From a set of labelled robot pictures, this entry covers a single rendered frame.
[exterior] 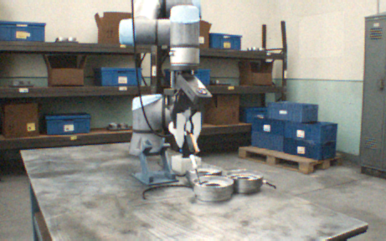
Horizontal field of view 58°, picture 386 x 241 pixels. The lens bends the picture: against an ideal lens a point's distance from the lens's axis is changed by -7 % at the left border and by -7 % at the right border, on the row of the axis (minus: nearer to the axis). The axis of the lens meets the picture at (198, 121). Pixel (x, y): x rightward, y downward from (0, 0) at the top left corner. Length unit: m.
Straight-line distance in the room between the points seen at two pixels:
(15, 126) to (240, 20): 3.71
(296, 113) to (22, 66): 3.45
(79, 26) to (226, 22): 2.26
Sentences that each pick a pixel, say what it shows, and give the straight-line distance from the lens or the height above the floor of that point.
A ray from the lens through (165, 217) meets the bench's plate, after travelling 0.83.
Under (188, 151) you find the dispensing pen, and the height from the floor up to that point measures 0.92.
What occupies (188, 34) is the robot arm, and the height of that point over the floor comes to 1.21.
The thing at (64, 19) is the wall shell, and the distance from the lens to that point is 4.96.
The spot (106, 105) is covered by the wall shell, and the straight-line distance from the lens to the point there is 5.03.
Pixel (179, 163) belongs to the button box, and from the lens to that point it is 1.19.
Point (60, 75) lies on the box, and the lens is 4.35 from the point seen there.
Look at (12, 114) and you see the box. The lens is 4.32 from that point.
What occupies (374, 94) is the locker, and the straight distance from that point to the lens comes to 4.54.
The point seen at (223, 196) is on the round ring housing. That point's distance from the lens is 0.93.
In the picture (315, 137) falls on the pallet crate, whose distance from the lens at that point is 4.63.
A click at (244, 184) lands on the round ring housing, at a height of 0.83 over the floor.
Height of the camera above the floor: 1.10
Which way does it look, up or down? 7 degrees down
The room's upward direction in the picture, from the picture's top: 1 degrees clockwise
